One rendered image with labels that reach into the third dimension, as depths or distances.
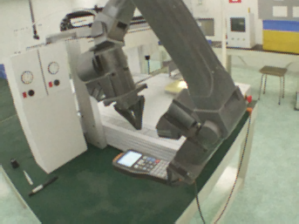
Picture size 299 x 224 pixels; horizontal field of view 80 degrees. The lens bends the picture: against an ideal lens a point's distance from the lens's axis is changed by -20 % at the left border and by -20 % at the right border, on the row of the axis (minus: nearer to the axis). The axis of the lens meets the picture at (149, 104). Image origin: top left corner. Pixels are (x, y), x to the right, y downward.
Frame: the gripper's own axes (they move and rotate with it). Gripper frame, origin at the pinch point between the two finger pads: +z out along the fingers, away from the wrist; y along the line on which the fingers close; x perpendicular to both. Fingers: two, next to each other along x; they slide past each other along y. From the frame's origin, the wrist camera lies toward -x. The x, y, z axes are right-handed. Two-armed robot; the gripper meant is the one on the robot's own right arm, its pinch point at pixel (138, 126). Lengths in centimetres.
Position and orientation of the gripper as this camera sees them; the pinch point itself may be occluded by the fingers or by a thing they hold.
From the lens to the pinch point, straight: 53.7
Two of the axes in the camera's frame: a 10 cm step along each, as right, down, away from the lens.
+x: 7.9, -1.2, -6.0
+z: 3.2, 9.2, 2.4
